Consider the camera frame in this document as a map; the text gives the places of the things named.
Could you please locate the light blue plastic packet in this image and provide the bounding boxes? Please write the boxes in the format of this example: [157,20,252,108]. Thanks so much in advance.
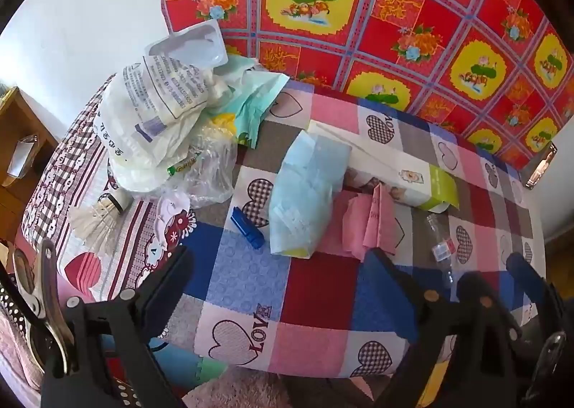
[268,130,353,259]

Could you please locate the white carton box green end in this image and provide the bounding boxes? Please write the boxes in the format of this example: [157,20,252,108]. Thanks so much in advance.
[309,118,461,214]

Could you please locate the clear plastic bottle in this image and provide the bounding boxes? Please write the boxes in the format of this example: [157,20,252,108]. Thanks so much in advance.
[424,213,457,290]

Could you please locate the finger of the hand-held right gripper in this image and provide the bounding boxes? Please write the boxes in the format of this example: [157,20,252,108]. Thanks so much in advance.
[507,252,565,323]

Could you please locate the white feather shuttlecock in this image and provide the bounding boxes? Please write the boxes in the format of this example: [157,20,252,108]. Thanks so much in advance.
[71,192,127,257]

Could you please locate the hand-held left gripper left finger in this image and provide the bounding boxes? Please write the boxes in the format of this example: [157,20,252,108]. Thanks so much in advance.
[42,247,194,408]

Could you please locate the brown polka dot cloth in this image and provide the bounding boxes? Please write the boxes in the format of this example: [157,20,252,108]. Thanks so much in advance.
[0,285,140,408]

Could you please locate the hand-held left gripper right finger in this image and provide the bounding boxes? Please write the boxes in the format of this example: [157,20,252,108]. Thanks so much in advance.
[358,249,523,408]

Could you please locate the blue plastic clothespin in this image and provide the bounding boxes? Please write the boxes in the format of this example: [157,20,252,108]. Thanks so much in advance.
[230,206,265,250]

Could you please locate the white paper in clear sleeve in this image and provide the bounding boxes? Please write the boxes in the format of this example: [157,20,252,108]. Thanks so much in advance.
[6,134,40,178]

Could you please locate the heart patchwork blanket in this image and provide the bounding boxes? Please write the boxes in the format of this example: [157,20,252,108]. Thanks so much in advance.
[159,76,550,379]

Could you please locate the white printed plastic bag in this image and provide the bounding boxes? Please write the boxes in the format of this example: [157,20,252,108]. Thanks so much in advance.
[92,56,211,191]

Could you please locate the wooden shelf unit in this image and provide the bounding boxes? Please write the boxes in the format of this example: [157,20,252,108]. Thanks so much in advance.
[0,85,59,229]

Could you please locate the pink fleece pants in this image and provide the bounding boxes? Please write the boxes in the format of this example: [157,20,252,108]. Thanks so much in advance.
[182,365,288,408]

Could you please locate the white plastic blister tray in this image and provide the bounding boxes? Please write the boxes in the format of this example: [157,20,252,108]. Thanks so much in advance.
[143,19,229,74]

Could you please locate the pink fuzzy cloth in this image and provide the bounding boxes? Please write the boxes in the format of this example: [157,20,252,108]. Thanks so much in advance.
[0,314,46,408]

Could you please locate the teal wet wipes pack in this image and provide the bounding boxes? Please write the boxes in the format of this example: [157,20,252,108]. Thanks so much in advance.
[208,53,290,149]

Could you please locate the clear plastic bag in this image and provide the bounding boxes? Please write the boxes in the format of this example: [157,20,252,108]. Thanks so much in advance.
[159,118,238,209]

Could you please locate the metal spring clip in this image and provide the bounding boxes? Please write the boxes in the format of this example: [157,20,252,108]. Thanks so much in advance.
[527,331,566,404]
[13,238,75,379]

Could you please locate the red floral wall sheet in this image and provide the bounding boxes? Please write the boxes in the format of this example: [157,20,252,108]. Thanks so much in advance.
[155,0,574,171]

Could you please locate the shiny brown post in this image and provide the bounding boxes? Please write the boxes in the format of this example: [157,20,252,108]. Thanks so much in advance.
[521,142,558,190]

